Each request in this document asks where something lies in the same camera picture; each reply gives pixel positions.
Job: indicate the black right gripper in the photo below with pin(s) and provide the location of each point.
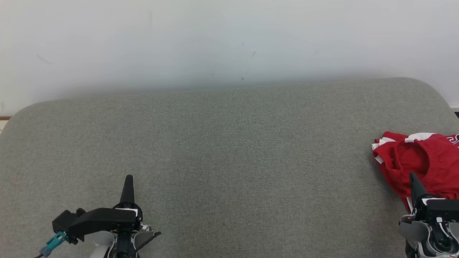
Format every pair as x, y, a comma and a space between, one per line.
441, 209

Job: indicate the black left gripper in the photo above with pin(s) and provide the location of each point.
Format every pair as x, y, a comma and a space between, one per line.
107, 218

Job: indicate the red shorts with white stripe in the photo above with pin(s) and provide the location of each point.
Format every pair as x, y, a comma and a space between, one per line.
434, 157

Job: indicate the red and white t-shirt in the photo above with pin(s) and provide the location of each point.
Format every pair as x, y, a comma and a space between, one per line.
454, 138

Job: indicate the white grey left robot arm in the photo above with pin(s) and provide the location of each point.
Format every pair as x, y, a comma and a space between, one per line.
123, 247

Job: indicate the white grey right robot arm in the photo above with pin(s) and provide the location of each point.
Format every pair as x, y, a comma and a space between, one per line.
441, 243

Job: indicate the white perforated panel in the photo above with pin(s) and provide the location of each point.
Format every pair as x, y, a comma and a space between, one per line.
3, 125

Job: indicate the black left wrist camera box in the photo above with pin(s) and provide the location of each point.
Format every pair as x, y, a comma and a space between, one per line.
61, 220

